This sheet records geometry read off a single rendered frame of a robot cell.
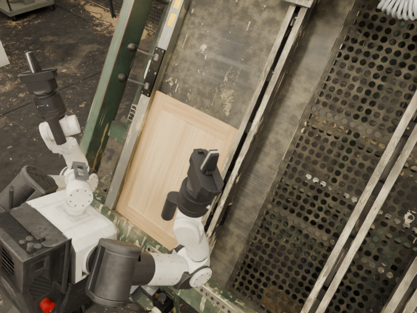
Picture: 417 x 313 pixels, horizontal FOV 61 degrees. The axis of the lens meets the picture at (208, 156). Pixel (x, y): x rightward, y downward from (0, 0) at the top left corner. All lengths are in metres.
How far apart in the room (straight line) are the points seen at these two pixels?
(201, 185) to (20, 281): 0.50
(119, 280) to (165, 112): 0.75
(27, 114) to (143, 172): 2.64
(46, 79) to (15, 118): 2.83
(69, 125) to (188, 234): 0.58
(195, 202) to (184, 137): 0.60
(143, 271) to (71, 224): 0.24
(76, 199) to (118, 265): 0.21
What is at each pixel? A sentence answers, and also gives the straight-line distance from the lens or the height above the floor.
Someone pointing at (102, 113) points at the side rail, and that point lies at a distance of 1.69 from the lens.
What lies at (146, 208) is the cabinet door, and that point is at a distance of 1.55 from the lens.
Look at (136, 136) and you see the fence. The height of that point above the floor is 1.19.
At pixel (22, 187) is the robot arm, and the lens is 1.23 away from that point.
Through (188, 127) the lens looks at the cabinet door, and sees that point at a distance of 1.40.
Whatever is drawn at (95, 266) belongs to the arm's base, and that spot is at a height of 1.31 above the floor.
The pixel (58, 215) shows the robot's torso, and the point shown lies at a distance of 1.09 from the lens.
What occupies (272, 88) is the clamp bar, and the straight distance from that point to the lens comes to 1.20.
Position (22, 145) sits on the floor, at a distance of 3.68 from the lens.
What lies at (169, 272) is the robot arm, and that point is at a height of 1.22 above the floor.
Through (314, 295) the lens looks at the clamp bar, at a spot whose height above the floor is 1.09.
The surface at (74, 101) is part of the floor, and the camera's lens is 4.06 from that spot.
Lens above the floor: 2.16
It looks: 43 degrees down
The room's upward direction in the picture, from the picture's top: straight up
